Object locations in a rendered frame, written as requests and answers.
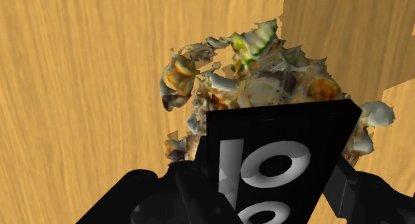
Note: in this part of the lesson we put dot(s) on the ragged white green orange clump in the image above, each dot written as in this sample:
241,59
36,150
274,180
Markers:
259,84

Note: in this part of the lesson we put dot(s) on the black box with white rings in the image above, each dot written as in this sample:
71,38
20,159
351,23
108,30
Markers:
291,126

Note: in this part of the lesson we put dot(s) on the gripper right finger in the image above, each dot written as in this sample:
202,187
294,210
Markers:
373,200

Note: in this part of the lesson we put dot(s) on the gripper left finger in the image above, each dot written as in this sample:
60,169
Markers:
162,200

